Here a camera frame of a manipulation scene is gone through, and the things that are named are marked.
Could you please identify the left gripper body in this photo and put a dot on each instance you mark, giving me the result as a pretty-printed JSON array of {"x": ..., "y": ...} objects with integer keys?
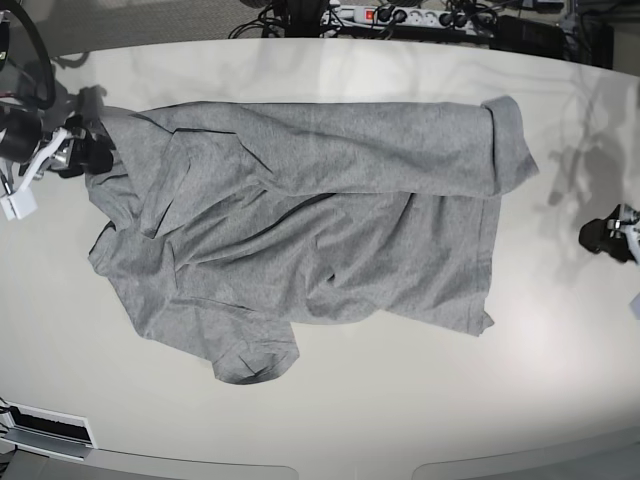
[{"x": 623, "y": 225}]

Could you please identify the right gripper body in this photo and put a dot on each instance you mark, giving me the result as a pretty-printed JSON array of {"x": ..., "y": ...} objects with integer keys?
[{"x": 61, "y": 159}]

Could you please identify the grey t-shirt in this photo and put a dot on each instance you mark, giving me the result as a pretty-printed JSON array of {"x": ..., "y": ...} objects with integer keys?
[{"x": 230, "y": 223}]

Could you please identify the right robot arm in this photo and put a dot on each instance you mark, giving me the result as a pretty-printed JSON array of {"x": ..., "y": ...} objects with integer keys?
[{"x": 22, "y": 114}]

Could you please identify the black power adapter brick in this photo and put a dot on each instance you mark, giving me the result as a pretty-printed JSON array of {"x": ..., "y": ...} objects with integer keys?
[{"x": 523, "y": 36}]

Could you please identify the white power strip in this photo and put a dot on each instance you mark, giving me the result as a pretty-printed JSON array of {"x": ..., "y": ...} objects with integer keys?
[{"x": 476, "y": 20}]

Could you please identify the white cable grommet box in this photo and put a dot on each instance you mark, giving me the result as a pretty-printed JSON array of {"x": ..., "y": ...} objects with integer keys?
[{"x": 45, "y": 432}]

